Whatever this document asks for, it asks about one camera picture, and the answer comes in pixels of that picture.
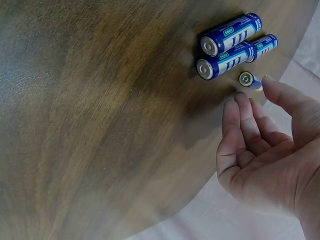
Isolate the person's right hand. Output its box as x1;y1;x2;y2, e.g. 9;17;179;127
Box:
216;74;320;240

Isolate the small blue gold-tipped battery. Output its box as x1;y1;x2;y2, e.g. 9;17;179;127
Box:
238;71;264;92

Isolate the blue white battery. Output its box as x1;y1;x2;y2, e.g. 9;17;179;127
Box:
195;41;256;81
199;12;263;58
245;33;279;64

